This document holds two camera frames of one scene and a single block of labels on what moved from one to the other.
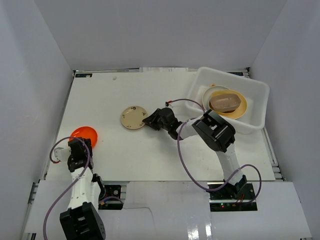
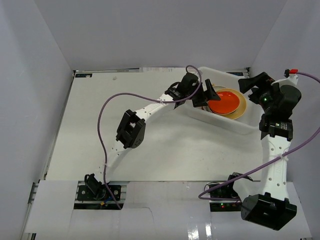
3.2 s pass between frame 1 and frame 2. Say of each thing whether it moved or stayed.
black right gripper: moved
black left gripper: moved
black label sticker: stayed
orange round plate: moved
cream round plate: stayed
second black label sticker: stayed
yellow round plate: stayed
